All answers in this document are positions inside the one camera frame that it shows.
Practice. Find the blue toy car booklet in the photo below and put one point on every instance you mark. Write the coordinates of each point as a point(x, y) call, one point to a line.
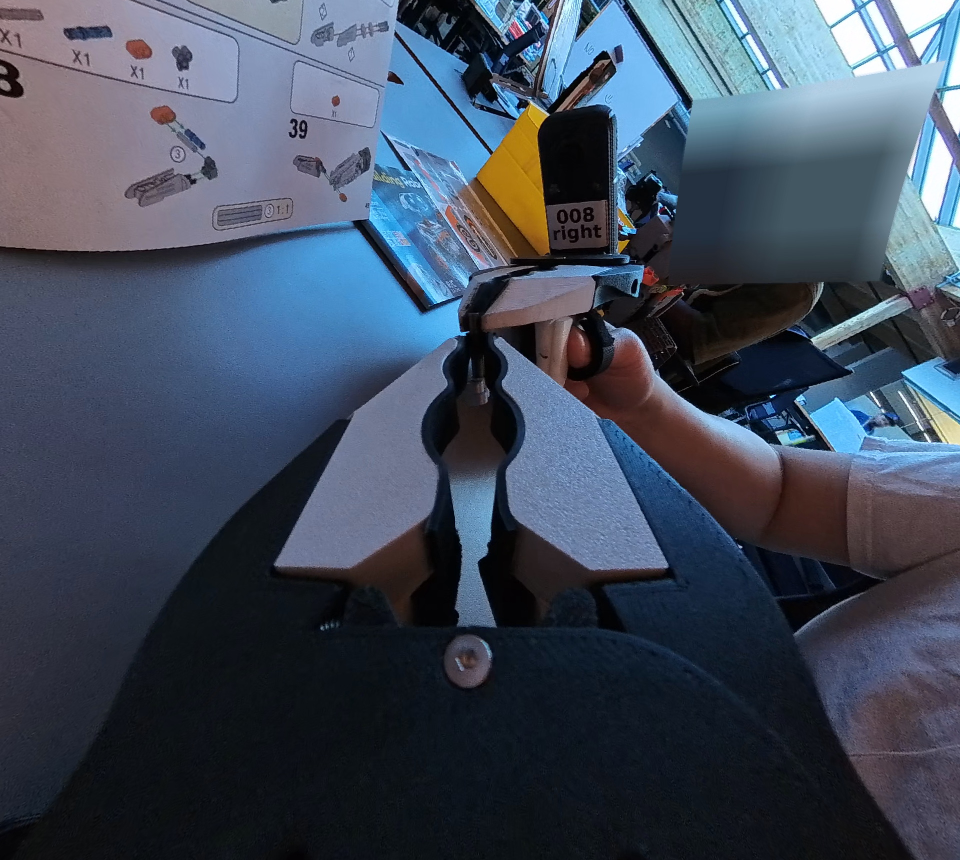
point(409, 229)

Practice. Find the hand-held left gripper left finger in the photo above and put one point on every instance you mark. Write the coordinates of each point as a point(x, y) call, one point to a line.
point(360, 500)

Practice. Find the black tablet stand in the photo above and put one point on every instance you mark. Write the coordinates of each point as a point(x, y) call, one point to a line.
point(487, 76)

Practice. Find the colourful standing box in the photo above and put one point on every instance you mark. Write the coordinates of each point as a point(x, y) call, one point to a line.
point(589, 79)

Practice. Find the tracked toy robot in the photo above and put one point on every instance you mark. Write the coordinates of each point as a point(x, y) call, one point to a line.
point(652, 222)

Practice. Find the white whiteboard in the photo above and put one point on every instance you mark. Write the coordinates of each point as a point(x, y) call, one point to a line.
point(630, 72)

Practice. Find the dark grey toy axle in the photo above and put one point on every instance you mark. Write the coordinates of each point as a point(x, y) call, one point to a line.
point(475, 359)

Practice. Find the light grey toy connector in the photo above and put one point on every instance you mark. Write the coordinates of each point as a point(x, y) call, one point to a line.
point(475, 395)

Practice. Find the open white instruction booklet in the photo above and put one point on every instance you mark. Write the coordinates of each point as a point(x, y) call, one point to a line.
point(187, 72)

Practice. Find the grey desk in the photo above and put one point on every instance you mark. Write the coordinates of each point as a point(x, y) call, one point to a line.
point(150, 387)

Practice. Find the person's right hand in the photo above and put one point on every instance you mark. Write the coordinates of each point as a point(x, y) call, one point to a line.
point(615, 380)

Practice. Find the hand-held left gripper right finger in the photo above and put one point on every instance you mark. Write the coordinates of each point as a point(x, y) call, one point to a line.
point(585, 500)

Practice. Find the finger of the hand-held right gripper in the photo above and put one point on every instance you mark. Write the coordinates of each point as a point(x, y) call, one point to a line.
point(540, 301)

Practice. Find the person's right forearm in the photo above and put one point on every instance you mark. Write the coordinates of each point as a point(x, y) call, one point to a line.
point(735, 470)

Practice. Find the yellow plastic bin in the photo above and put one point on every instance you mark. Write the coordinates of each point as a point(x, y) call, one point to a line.
point(510, 177)

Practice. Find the orange car booklet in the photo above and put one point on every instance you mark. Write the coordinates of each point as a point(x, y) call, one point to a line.
point(450, 199)

